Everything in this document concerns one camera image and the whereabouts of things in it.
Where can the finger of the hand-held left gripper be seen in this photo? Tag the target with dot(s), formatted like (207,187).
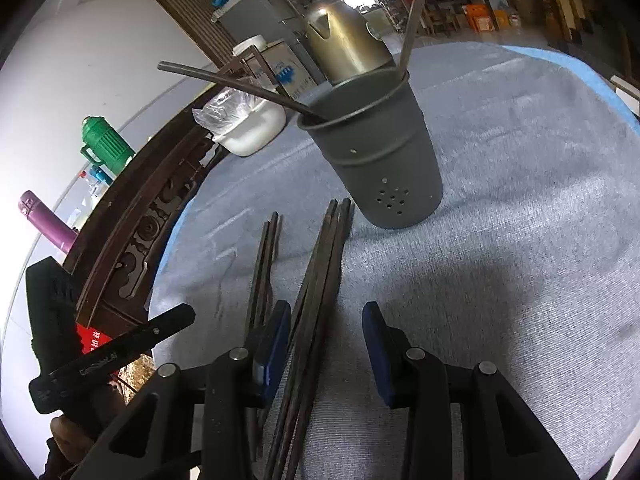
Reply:
(165,325)

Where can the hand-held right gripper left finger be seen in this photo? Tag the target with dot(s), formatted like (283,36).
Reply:
(272,345)

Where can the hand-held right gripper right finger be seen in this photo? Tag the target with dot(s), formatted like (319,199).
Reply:
(377,350)

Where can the pile of dark chopsticks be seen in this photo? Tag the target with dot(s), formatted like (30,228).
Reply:
(325,260)

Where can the grey perforated chopstick holder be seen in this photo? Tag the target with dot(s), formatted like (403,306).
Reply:
(380,160)

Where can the dark wooden chopstick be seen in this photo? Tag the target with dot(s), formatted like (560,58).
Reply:
(225,80)
(415,15)

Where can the person's left hand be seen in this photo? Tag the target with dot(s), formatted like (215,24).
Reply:
(67,437)

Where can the red packet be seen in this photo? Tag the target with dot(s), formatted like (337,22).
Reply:
(92,342)

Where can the purple drinking bottle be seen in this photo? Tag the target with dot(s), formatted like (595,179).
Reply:
(45,220)

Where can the carved dark wooden table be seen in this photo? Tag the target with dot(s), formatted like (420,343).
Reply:
(150,210)

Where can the clear plastic bottle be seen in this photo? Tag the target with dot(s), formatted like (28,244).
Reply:
(96,181)

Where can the green thermos flask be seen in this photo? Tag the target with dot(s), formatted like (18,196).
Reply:
(107,142)

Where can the white pot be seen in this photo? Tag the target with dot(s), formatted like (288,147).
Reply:
(255,132)

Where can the clear plastic bag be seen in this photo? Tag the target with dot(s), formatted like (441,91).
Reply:
(225,107)

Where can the wooden dining chair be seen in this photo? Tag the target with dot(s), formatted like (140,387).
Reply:
(248,66)

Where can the white chest freezer blue print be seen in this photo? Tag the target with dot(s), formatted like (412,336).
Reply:
(285,67)

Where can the white rice cooker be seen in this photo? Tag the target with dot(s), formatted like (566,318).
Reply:
(248,46)

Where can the brown wooden door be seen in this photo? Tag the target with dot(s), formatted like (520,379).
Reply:
(190,15)

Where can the brass-coloured electric kettle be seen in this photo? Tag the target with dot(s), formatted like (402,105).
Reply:
(345,40)

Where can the grey refrigerator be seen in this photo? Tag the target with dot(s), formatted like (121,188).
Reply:
(250,20)

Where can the orange cardboard boxes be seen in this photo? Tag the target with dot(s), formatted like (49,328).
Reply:
(482,17)

